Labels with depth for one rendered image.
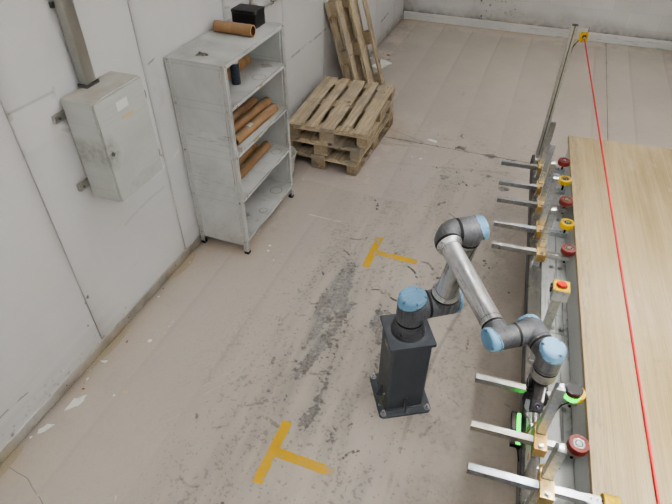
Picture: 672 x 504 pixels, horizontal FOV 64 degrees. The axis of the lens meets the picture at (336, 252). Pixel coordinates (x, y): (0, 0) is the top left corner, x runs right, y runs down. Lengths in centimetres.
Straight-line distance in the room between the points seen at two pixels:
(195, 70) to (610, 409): 300
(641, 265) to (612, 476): 134
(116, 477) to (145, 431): 29
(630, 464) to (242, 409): 209
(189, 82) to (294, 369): 200
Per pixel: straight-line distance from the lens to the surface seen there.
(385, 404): 336
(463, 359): 372
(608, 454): 246
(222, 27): 416
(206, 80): 372
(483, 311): 210
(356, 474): 319
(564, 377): 299
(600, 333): 286
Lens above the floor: 284
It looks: 40 degrees down
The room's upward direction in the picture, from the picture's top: straight up
